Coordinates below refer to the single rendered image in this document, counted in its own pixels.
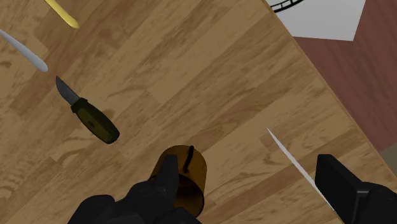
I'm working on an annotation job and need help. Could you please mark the knife with olive handle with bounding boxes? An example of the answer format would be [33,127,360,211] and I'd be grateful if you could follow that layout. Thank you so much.
[55,76,121,145]

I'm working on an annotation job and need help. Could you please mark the white knife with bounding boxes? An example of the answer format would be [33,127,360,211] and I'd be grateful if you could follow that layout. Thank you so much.
[265,127,336,212]

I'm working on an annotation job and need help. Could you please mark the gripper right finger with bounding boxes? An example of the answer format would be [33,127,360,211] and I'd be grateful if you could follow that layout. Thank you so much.
[314,153,397,224]

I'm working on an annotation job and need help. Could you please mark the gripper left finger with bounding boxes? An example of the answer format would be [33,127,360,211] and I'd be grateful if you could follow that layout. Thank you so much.
[67,154,202,224]

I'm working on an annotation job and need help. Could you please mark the grey cutlery handle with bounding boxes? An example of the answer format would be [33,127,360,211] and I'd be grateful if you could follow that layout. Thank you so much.
[0,29,49,73]

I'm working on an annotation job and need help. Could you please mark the yellow cutlery handle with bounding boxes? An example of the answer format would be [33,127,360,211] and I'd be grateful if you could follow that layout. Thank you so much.
[44,0,81,30]

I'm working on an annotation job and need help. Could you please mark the brown cylindrical candle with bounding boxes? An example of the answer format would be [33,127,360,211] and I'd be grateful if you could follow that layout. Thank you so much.
[148,144,208,218]

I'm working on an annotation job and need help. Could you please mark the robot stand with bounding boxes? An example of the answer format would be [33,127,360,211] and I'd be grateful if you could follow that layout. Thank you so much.
[266,0,367,42]

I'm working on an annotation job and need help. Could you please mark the wooden table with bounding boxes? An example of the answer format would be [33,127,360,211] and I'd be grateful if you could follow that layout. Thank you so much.
[0,0,397,224]

